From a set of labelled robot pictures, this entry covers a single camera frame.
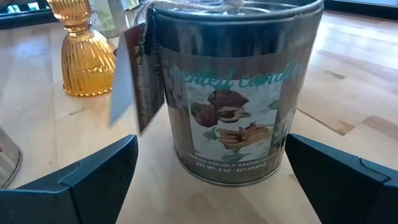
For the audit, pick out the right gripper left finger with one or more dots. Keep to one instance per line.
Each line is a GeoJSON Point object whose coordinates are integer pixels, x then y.
{"type": "Point", "coordinates": [77, 199]}

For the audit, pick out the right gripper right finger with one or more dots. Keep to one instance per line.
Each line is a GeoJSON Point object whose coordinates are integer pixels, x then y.
{"type": "Point", "coordinates": [342, 193]}

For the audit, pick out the glass jar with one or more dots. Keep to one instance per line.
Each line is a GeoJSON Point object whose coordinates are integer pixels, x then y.
{"type": "Point", "coordinates": [7, 158]}

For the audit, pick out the candle tin nut label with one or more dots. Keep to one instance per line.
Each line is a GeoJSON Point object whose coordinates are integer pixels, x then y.
{"type": "Point", "coordinates": [236, 124]}

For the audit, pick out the amber glass candle holder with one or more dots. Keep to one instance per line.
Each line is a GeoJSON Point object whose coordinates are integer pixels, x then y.
{"type": "Point", "coordinates": [87, 62]}

